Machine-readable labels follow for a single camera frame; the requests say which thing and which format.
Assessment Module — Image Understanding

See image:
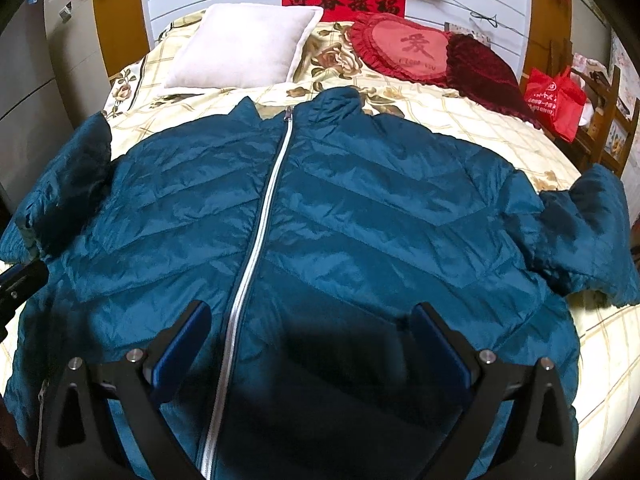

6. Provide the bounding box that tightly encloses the grey refrigerator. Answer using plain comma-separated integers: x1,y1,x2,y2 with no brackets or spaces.
0,0,111,210

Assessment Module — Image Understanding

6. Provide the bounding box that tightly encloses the white square pillow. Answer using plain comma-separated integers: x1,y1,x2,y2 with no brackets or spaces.
164,2,323,89

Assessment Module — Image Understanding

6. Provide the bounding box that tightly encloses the red shopping bag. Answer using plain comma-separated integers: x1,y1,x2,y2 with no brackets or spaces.
524,66,587,143

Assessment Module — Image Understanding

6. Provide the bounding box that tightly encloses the dark red velvet cushion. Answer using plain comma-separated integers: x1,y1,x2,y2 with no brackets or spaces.
446,34,540,128

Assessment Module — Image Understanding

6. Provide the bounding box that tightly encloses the teal quilted puffer jacket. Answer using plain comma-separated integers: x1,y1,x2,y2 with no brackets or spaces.
0,86,640,480

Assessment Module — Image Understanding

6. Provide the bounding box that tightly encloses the wooden shelf rack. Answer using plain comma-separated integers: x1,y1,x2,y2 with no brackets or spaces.
519,39,640,179

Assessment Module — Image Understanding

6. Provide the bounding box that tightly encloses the floral checked bed cover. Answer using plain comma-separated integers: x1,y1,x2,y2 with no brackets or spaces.
0,8,640,480

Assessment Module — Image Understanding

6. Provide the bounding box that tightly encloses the red heart-shaped cushion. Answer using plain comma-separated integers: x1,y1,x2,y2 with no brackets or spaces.
349,13,452,88

